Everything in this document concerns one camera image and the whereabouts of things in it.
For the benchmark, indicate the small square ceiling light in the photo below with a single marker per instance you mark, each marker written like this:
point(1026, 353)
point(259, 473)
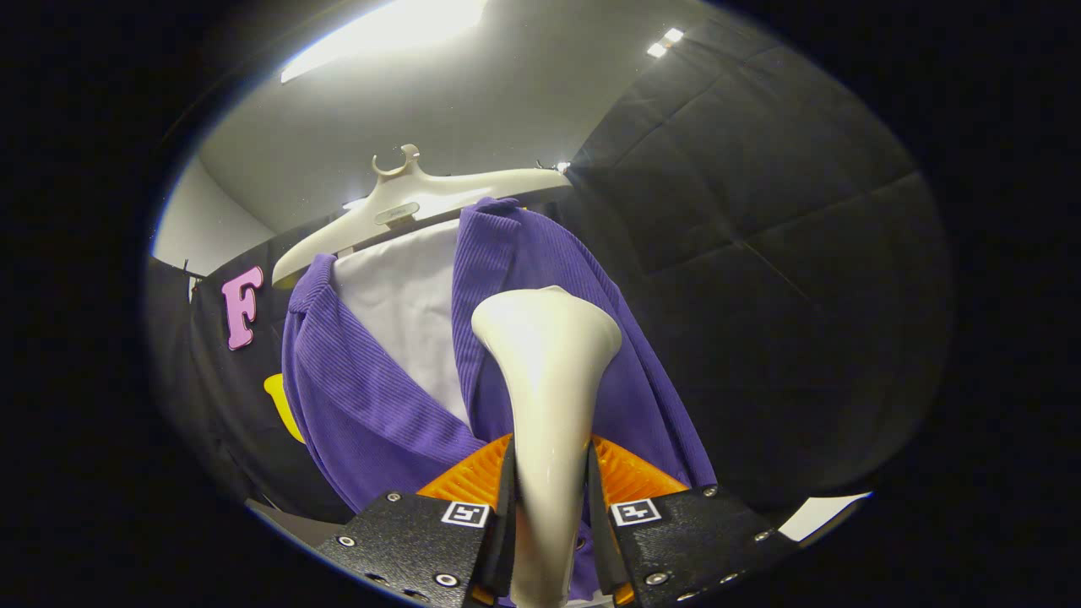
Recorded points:
point(665, 42)

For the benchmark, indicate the white padded ironing form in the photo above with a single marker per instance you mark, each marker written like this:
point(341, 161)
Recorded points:
point(405, 295)

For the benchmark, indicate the white paper sheet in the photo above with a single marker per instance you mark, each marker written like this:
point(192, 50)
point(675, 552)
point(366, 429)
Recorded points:
point(823, 513)

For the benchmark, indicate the black quilted curtain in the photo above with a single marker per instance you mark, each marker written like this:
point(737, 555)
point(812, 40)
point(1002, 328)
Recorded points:
point(169, 355)
point(802, 295)

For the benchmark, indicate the grey cabinet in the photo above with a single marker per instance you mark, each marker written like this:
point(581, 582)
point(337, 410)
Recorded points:
point(296, 525)

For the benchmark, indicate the white plastic hanger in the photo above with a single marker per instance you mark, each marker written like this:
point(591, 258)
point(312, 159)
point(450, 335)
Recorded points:
point(422, 198)

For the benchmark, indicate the white garment steamer head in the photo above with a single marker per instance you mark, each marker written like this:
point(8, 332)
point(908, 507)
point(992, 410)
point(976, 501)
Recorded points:
point(549, 380)

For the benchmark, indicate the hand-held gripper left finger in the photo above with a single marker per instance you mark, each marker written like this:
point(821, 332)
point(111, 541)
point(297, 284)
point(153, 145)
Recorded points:
point(500, 549)

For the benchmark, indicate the long ceiling light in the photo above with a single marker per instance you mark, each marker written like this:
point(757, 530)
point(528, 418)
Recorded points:
point(388, 34)

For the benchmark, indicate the black backdrop cloth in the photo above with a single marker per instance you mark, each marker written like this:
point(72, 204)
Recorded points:
point(228, 397)

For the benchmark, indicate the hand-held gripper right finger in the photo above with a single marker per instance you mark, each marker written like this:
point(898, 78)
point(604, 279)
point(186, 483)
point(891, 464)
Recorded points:
point(601, 549)

